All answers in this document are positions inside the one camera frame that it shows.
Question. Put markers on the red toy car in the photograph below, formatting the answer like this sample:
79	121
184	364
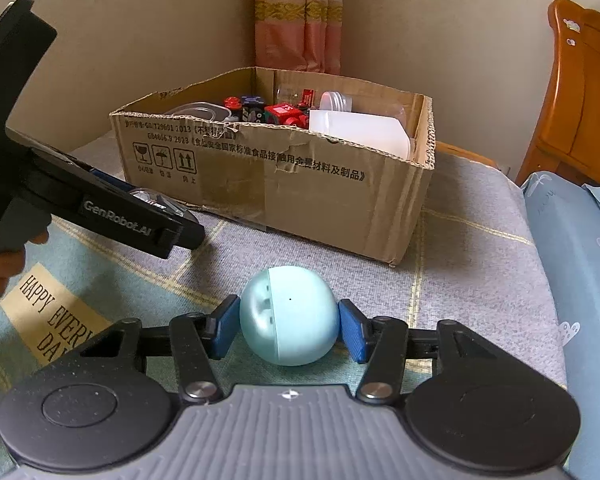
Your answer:
282	110

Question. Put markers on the wooden headboard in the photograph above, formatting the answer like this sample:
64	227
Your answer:
580	100

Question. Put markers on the red round toy cap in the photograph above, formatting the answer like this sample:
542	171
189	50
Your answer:
232	101

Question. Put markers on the dark patterned cube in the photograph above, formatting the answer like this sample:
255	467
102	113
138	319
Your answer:
252	107

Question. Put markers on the small glass bottle red label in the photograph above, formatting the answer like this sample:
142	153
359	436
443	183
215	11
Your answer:
290	94

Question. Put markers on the clear square lidded container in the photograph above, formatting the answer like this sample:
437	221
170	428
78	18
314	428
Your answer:
200	110

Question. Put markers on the teal capsule case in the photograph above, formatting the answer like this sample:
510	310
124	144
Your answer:
300	320

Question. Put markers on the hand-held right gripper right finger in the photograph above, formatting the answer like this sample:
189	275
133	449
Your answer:
352	330

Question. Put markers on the person's left hand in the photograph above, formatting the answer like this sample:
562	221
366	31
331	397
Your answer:
0	275

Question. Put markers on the clear plastic screw-top jar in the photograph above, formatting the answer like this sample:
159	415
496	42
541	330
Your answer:
336	100

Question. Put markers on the pink patterned curtain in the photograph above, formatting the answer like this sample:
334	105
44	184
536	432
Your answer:
300	15

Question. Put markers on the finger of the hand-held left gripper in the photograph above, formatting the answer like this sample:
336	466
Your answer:
107	179
180	235

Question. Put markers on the brown cardboard box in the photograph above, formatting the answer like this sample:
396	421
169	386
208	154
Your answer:
305	200

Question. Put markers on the wooden board edge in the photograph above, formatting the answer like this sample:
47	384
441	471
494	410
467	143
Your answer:
465	152

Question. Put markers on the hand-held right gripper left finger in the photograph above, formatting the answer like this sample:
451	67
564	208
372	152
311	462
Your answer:
227	325

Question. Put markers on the blue patterned pillow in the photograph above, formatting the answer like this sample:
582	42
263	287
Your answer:
570	285

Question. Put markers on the checkered blanket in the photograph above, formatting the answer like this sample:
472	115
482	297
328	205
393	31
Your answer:
470	260

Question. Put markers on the white plastic container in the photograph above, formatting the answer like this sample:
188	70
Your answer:
360	130

